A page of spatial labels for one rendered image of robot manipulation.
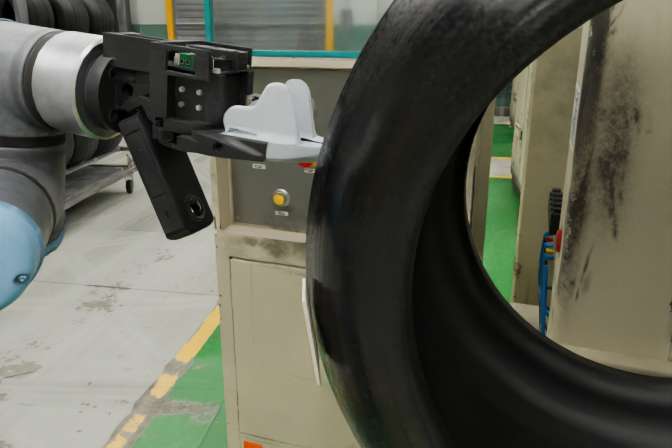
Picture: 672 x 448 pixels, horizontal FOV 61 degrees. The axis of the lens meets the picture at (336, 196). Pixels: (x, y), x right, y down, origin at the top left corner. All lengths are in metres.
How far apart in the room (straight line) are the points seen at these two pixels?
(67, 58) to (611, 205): 0.57
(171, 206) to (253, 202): 0.76
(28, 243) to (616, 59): 0.58
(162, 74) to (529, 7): 0.28
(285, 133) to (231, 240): 0.83
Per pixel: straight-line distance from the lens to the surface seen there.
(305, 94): 0.47
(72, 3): 4.38
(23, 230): 0.47
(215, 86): 0.46
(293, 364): 1.31
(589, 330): 0.77
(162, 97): 0.47
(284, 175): 1.20
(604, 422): 0.69
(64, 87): 0.52
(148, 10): 10.43
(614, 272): 0.74
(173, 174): 0.51
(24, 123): 0.58
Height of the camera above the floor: 1.32
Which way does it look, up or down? 16 degrees down
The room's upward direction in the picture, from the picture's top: straight up
